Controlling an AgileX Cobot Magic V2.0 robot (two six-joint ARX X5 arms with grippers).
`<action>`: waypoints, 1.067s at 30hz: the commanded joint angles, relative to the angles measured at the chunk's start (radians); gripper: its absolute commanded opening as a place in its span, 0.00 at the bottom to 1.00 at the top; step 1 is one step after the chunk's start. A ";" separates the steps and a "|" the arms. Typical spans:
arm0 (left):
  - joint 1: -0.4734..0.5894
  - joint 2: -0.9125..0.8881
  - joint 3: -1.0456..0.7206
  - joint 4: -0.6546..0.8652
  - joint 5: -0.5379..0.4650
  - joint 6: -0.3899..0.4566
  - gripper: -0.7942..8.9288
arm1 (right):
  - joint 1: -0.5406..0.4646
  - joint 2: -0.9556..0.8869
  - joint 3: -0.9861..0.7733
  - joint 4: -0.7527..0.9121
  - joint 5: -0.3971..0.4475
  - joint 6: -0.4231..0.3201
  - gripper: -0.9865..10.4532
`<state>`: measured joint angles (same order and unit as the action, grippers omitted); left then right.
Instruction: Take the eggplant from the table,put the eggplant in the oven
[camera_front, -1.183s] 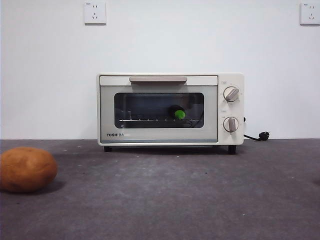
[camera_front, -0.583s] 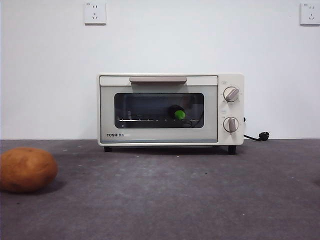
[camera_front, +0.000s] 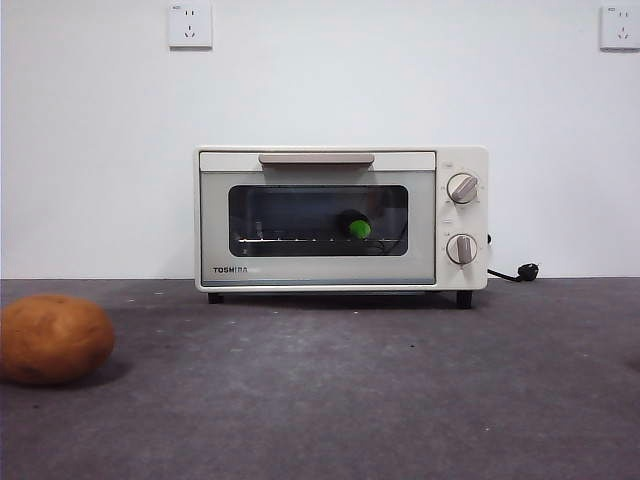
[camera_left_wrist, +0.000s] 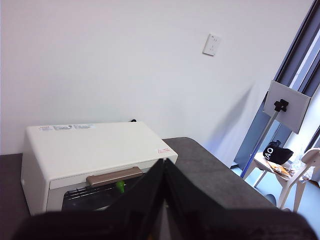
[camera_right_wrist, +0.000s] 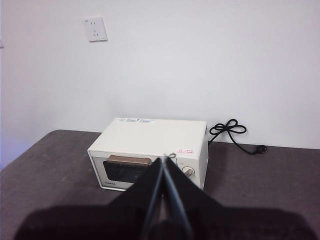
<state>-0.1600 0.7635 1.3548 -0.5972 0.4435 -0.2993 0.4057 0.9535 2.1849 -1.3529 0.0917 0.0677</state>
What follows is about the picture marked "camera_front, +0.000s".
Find purple eggplant with green stem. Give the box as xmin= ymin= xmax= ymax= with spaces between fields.
xmin=333 ymin=208 xmax=372 ymax=240

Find glass oven door with handle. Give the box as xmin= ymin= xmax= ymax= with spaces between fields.
xmin=198 ymin=150 xmax=438 ymax=287

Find round oven timer knob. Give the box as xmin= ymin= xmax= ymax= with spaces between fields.
xmin=445 ymin=233 xmax=480 ymax=266

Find white toaster oven body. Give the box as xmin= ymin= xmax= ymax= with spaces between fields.
xmin=193 ymin=144 xmax=489 ymax=309

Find round oven temperature knob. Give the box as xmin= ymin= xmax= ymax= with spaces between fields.
xmin=446 ymin=172 xmax=480 ymax=205

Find brown potato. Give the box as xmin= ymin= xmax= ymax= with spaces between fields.
xmin=0 ymin=293 xmax=116 ymax=385

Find black oven power cable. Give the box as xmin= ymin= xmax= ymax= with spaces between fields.
xmin=484 ymin=232 xmax=541 ymax=284

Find white wall socket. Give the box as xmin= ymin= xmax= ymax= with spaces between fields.
xmin=167 ymin=3 xmax=213 ymax=50
xmin=599 ymin=4 xmax=640 ymax=51

